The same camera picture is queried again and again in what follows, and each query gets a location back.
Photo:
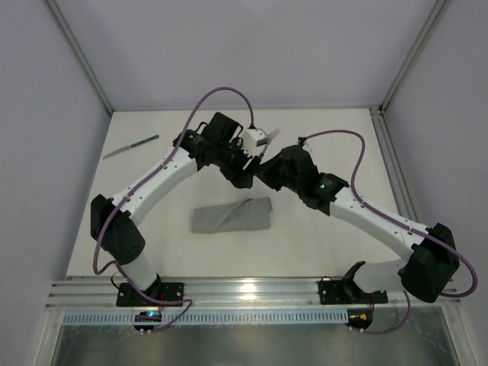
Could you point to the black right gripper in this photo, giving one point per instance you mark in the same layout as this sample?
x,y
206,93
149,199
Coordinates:
x,y
277,172

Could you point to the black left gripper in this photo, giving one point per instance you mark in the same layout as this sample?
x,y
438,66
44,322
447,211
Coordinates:
x,y
236,170

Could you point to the fork with green handle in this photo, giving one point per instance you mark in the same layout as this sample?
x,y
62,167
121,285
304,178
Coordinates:
x,y
266,142

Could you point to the grey cloth napkin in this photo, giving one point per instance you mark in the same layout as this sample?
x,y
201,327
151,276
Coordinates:
x,y
251,214

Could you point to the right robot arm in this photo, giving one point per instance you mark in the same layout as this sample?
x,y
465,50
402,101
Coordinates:
x,y
425,262

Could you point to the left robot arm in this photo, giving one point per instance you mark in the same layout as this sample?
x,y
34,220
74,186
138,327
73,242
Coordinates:
x,y
114,220

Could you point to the right controller board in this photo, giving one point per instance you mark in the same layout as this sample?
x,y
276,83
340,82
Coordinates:
x,y
359,318

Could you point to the controller board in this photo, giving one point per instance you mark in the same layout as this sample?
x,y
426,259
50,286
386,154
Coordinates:
x,y
147,322
359,318

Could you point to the left controller board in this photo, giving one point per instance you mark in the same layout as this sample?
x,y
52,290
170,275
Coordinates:
x,y
147,322

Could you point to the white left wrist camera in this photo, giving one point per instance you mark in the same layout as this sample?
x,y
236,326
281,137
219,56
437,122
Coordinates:
x,y
250,139

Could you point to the knife with green handle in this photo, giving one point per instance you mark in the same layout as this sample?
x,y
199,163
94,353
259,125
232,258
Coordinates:
x,y
131,146

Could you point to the aluminium right side rail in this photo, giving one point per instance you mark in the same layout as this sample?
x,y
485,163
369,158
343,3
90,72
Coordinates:
x,y
403,199

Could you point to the aluminium rail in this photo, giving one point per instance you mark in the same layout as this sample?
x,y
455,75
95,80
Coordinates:
x,y
206,293
403,199

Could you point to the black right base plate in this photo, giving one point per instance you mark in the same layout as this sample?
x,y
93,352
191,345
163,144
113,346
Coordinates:
x,y
344,291

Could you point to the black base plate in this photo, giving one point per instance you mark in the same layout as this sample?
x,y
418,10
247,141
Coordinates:
x,y
344,291
168,294

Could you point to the slotted grey cable duct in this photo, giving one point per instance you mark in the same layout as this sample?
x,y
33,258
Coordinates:
x,y
209,317

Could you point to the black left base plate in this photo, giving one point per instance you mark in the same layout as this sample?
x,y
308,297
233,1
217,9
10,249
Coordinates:
x,y
168,294

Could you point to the aluminium front rail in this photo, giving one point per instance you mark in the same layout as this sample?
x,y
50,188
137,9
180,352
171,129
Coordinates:
x,y
206,293

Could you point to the right corner frame post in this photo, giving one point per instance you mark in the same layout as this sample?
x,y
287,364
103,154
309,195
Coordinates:
x,y
420,41

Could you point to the corner frame post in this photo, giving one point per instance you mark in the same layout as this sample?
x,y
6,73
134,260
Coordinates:
x,y
73,44
420,41

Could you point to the left corner frame post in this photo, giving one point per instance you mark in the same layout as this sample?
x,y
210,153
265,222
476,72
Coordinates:
x,y
73,44

